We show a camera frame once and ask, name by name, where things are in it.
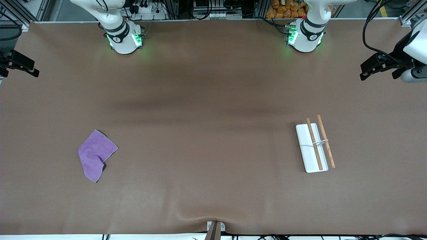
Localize purple towel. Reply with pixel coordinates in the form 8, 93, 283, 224
78, 129, 119, 183

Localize white power strip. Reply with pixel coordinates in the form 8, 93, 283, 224
128, 0, 168, 20

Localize orange snack packets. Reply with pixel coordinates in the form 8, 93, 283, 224
266, 0, 309, 19

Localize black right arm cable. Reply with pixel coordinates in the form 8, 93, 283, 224
0, 8, 23, 42

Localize white rack with wooden rods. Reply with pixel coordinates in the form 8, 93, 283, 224
295, 115, 336, 173

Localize brown table cover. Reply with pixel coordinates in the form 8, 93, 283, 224
0, 18, 427, 235

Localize aluminium frame profile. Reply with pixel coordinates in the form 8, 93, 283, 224
0, 0, 51, 28
399, 0, 427, 27

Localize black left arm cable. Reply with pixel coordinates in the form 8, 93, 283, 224
362, 0, 414, 65

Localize metal mounting bracket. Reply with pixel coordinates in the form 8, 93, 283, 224
206, 221, 226, 232

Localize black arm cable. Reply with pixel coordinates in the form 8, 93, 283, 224
362, 0, 414, 65
0, 8, 23, 42

